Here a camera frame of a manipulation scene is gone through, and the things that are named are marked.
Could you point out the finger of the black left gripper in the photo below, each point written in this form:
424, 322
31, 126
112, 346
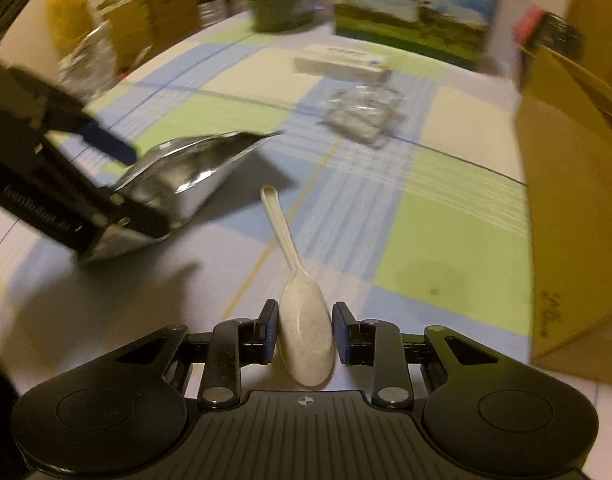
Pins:
77, 193
61, 112

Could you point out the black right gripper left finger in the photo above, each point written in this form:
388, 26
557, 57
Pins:
235, 344

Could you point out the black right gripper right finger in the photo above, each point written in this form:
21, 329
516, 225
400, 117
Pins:
376, 344

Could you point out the white plastic spoon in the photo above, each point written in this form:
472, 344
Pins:
305, 329

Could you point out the silver foil pouch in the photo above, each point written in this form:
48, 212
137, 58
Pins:
175, 178

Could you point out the checkered tablecloth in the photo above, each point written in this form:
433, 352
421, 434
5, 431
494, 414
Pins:
102, 360

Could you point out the clear bag with metal clip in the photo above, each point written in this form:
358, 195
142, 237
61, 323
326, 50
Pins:
366, 114

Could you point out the white medicine box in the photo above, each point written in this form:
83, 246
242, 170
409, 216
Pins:
341, 63

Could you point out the brown cardboard box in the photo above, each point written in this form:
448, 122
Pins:
564, 130

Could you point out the blue milk carton box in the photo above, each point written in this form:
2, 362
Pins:
452, 31

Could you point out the black wrapped bowl right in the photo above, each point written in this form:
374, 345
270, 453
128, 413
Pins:
558, 35

